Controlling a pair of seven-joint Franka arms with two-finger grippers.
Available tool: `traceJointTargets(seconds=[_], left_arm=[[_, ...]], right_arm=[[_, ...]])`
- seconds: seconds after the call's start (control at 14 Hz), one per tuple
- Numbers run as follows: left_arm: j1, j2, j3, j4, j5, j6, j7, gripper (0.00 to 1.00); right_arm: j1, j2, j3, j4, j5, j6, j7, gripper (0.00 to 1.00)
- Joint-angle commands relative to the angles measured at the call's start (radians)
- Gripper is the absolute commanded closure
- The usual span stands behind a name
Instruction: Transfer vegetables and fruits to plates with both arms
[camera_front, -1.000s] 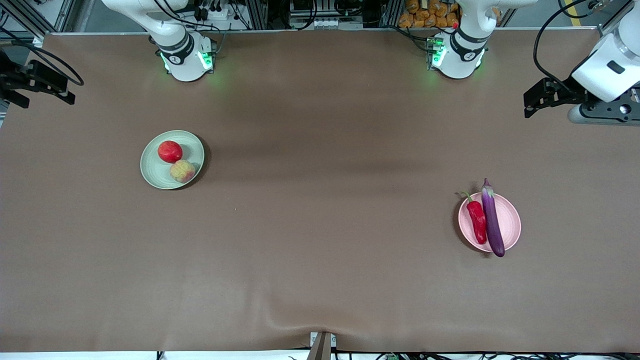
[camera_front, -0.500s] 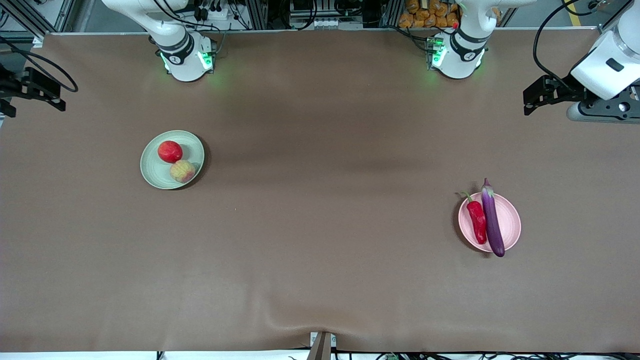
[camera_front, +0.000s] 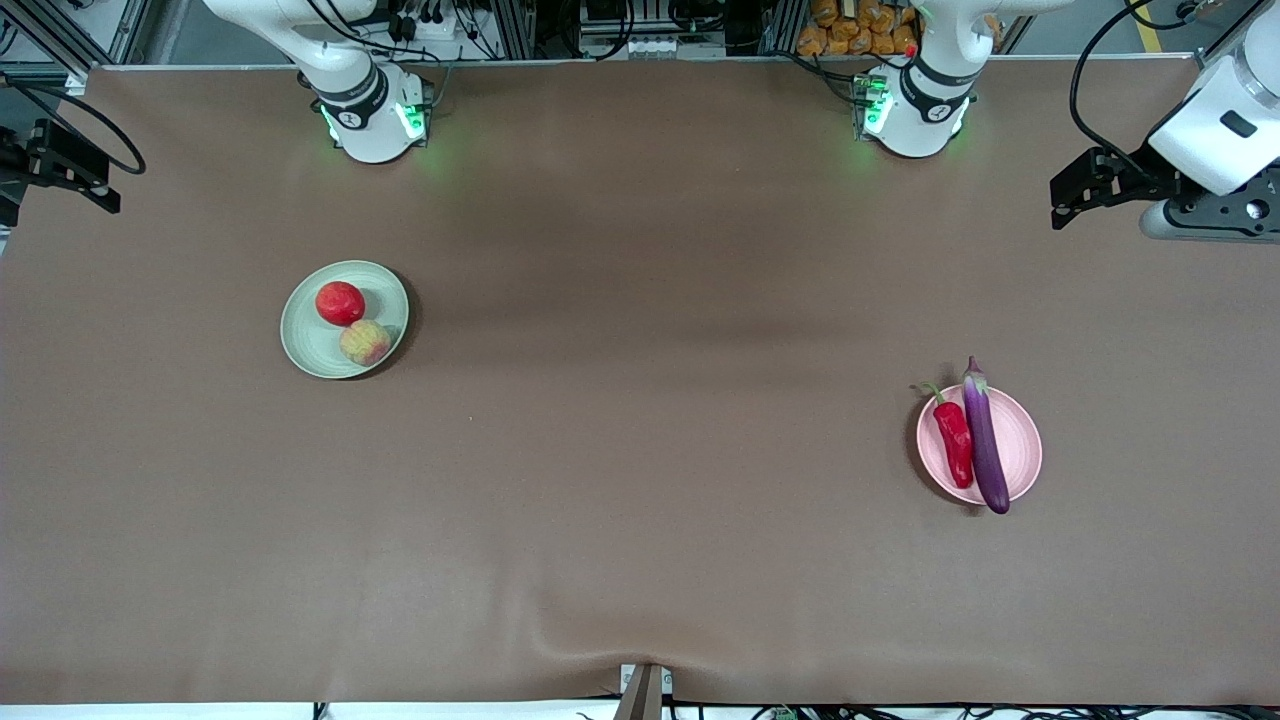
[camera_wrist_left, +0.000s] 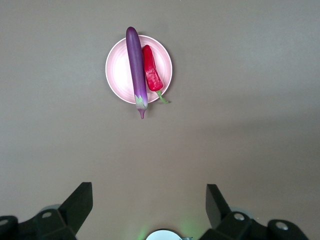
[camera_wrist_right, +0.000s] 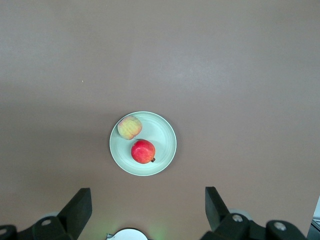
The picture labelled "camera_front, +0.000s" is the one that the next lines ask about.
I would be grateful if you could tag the purple eggplant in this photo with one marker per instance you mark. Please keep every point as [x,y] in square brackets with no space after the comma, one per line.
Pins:
[985,440]

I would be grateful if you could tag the bag of orange items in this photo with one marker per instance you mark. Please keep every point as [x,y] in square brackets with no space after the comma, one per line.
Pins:
[850,30]

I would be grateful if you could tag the pink round plate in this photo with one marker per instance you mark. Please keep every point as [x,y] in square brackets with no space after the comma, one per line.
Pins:
[1022,440]

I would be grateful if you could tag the aluminium frame profile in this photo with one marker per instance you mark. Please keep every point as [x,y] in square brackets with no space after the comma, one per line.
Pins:
[60,35]
[1215,62]

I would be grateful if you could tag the yellow-green apple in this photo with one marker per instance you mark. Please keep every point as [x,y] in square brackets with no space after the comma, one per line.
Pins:
[365,343]

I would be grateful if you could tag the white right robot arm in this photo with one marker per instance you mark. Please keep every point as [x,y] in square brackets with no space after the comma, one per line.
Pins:
[370,110]

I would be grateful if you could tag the white connector block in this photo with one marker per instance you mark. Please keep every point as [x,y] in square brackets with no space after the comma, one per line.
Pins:
[655,46]

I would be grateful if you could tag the red chili pepper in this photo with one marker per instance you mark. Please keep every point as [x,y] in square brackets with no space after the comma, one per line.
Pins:
[956,440]

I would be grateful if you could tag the white power strip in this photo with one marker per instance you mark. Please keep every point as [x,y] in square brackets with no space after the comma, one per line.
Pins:
[430,22]

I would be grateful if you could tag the brown table cloth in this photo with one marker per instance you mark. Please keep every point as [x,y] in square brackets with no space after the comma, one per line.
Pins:
[640,560]

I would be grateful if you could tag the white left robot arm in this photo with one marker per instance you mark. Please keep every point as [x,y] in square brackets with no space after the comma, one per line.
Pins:
[920,110]

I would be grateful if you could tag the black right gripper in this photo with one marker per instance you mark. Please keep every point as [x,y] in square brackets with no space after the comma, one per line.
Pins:
[10,165]

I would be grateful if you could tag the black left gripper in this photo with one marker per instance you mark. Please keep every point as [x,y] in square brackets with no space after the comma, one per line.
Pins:
[1143,183]

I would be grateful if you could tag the pale green round plate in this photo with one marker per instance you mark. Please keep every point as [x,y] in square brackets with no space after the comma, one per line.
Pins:
[310,350]

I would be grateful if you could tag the red apple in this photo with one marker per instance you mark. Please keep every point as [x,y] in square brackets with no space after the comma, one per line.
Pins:
[340,304]

